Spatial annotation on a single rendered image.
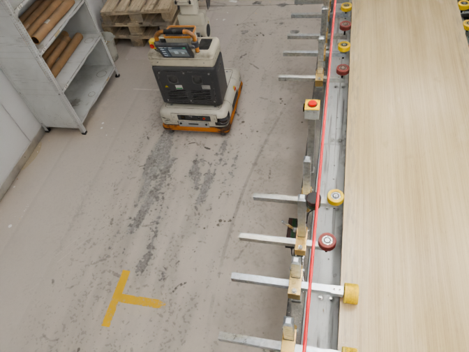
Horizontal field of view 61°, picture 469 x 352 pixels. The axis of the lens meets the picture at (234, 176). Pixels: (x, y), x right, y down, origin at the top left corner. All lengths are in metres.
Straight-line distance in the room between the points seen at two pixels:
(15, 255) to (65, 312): 0.71
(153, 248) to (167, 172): 0.73
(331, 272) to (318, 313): 0.22
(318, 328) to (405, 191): 0.77
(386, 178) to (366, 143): 0.25
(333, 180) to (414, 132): 0.51
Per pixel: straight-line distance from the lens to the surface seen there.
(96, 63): 4.65
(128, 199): 3.36
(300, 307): 1.95
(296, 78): 2.75
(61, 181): 3.79
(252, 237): 1.92
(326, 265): 2.12
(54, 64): 4.03
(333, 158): 2.51
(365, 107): 2.44
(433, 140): 2.33
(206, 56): 3.12
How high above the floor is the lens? 2.53
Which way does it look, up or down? 51 degrees down
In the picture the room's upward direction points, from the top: 12 degrees counter-clockwise
